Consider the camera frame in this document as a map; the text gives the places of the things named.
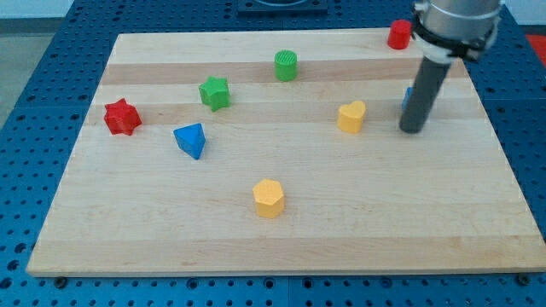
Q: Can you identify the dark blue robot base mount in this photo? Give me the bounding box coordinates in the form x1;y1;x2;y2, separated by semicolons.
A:
236;0;328;15

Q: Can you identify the blue triangle block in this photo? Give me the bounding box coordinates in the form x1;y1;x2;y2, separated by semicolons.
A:
173;123;206;159

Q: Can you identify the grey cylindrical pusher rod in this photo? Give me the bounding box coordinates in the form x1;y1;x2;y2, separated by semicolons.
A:
398;57;450;134

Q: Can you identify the blue cube block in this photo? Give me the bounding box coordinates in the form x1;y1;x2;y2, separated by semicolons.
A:
402;87;413;110

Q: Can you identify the yellow heart block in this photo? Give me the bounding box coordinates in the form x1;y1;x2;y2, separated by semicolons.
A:
336;101;367;134

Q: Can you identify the yellow hexagon block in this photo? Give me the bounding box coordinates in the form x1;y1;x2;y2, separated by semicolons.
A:
253;178;285;218

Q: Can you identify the red cylinder block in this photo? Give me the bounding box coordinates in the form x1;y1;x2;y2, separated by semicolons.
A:
387;20;412;49

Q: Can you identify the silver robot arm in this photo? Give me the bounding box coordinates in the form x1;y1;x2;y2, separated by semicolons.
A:
399;0;503;134

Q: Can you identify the light wooden board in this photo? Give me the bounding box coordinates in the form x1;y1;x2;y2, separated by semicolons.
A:
26;28;545;277

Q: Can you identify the green star block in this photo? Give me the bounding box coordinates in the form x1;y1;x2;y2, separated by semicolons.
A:
199;76;230;112

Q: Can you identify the red star block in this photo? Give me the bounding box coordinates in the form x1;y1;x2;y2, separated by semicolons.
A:
103;98;142;136

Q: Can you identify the green cylinder block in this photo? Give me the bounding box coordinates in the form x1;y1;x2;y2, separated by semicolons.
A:
274;49;298;82

